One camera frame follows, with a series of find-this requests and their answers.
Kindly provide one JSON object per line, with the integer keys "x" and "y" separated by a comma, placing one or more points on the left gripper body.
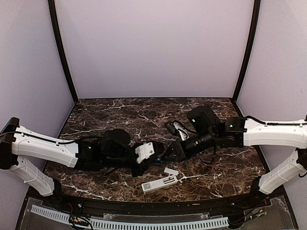
{"x": 141, "y": 169}

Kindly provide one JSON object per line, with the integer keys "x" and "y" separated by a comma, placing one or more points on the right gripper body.
{"x": 184, "y": 153}

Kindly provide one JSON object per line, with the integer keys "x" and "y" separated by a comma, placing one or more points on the white battery cover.
{"x": 171, "y": 171}

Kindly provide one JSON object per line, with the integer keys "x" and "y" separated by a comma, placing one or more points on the white remote control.
{"x": 159, "y": 184}

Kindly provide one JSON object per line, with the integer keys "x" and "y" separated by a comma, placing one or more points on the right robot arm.
{"x": 245, "y": 131}

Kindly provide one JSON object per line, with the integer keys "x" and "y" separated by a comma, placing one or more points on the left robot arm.
{"x": 93, "y": 153}

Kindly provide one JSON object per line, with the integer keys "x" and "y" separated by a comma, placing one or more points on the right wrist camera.
{"x": 175, "y": 129}

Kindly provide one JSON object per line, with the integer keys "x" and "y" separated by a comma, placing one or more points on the grey slotted cable duct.
{"x": 126, "y": 222}

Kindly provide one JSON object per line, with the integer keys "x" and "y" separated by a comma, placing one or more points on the black curved table rail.
{"x": 234, "y": 205}

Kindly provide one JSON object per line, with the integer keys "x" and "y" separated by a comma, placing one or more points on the right black frame post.
{"x": 248, "y": 50}

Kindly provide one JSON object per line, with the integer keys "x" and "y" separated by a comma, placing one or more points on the black frame post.
{"x": 248, "y": 50}
{"x": 61, "y": 51}

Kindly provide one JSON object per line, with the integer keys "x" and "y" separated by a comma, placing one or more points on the left black frame post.
{"x": 61, "y": 51}

